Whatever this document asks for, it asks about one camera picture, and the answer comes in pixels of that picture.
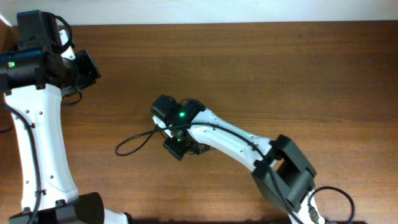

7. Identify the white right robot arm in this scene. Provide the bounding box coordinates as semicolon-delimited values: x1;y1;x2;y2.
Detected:
151;95;326;223

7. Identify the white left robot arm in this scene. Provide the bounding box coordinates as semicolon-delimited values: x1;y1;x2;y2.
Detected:
1;10;132;223

